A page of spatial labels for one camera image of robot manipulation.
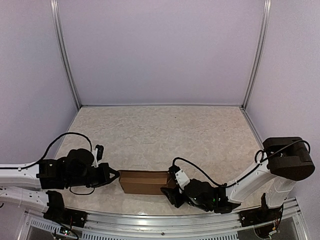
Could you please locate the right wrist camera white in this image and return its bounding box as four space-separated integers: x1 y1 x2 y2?
168 165 190 193

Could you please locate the aluminium frame post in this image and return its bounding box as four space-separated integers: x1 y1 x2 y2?
241 0 272 111
50 0 82 111

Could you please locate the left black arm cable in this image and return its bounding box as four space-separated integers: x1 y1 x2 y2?
0 131 97 196

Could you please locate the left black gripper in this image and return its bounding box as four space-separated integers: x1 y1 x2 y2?
66 163 119 189

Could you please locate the right aluminium frame post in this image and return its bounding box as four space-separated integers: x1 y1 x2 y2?
241 0 272 111

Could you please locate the brown cardboard box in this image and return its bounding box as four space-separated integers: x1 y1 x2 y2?
119 170 176 195

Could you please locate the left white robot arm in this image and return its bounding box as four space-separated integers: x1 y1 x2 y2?
0 145 120 223

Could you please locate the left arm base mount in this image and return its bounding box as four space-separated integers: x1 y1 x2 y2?
43 208 88 228

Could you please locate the left aluminium frame post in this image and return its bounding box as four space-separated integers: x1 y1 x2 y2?
50 0 82 111

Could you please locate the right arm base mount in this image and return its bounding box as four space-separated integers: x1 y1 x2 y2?
238 193 284 227

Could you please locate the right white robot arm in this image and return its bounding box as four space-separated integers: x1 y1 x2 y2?
160 137 315 222

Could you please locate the front aluminium frame rail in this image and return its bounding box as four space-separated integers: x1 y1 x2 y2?
17 198 311 240

